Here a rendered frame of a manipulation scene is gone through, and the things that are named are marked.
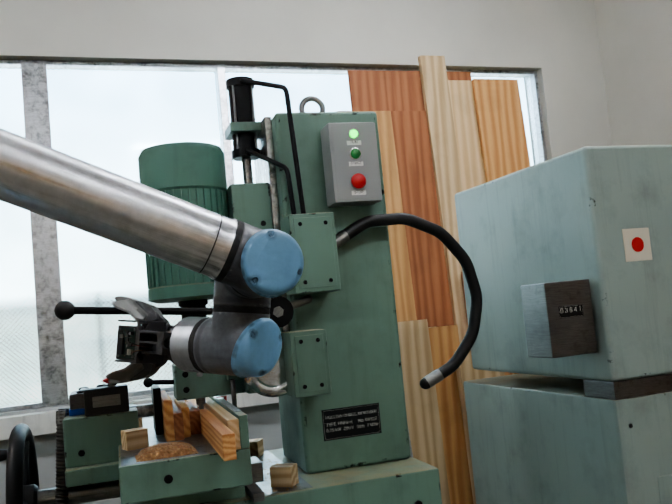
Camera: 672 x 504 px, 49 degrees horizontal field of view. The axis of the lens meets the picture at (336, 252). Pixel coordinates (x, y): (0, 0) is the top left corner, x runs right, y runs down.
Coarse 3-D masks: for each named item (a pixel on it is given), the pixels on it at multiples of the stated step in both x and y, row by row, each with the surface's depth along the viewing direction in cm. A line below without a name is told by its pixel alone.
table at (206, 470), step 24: (120, 456) 127; (192, 456) 120; (216, 456) 121; (240, 456) 122; (72, 480) 134; (96, 480) 135; (120, 480) 117; (144, 480) 118; (168, 480) 119; (192, 480) 120; (216, 480) 121; (240, 480) 122
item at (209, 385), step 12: (180, 372) 146; (192, 372) 147; (180, 384) 146; (192, 384) 147; (204, 384) 147; (216, 384) 148; (228, 384) 149; (240, 384) 149; (180, 396) 146; (192, 396) 146; (204, 396) 147
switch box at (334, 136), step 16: (336, 128) 146; (352, 128) 147; (368, 128) 148; (336, 144) 146; (368, 144) 148; (336, 160) 145; (352, 160) 146; (368, 160) 147; (336, 176) 145; (368, 176) 147; (336, 192) 145; (368, 192) 147
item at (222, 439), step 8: (192, 400) 168; (200, 416) 143; (208, 416) 137; (208, 424) 131; (216, 424) 126; (224, 424) 125; (208, 432) 132; (216, 432) 120; (224, 432) 116; (232, 432) 115; (208, 440) 132; (216, 440) 121; (224, 440) 114; (232, 440) 114; (216, 448) 122; (224, 448) 114; (232, 448) 114; (224, 456) 114; (232, 456) 114
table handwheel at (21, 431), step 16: (16, 432) 136; (16, 448) 132; (32, 448) 148; (16, 464) 129; (32, 464) 150; (16, 480) 128; (32, 480) 151; (16, 496) 126; (32, 496) 137; (48, 496) 139; (80, 496) 140; (96, 496) 141; (112, 496) 142
